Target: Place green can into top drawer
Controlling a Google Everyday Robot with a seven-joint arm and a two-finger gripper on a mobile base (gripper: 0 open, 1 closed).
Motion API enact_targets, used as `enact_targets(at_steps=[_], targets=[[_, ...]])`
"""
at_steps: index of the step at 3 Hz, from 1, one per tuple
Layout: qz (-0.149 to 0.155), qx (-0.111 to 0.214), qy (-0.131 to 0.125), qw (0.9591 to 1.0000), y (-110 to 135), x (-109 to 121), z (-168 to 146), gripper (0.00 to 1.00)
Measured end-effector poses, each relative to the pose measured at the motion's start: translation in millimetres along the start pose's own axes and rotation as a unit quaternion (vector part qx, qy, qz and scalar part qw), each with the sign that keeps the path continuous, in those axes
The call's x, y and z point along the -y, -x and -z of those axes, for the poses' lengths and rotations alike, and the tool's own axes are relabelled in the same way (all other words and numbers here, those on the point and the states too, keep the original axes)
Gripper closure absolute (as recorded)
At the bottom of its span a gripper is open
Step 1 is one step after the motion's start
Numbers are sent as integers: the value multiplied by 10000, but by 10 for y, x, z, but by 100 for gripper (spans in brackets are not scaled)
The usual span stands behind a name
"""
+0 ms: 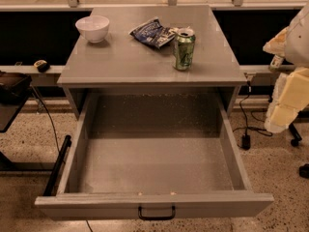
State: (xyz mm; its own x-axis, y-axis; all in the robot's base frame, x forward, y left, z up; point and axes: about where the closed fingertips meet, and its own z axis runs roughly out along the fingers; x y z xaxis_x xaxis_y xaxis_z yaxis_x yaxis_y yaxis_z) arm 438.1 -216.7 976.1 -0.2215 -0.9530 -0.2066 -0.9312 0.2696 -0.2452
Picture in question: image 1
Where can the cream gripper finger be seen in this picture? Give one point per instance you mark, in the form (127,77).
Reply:
(276,45)
(289,97)

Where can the green soda can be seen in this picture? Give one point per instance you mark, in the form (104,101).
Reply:
(184,43)

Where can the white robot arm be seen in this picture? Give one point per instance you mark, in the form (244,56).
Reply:
(297,40)

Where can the grey open top drawer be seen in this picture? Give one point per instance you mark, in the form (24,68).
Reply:
(153,151)

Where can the small clear bottle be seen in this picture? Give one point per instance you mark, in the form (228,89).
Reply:
(276,63)

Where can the black table leg with caster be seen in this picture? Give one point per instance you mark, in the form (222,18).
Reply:
(296,136)

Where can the blue chip bag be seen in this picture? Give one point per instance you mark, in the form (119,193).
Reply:
(152,33)

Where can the white bowl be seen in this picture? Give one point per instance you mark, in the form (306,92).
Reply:
(94,28)

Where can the black pole on floor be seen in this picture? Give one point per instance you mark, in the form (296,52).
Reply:
(57,166)

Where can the yellow black tape measure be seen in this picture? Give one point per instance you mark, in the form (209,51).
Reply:
(42,66)

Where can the black bin on left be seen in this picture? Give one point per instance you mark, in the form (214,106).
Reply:
(14,92)

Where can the black drawer handle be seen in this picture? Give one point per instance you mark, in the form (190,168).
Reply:
(156,214)

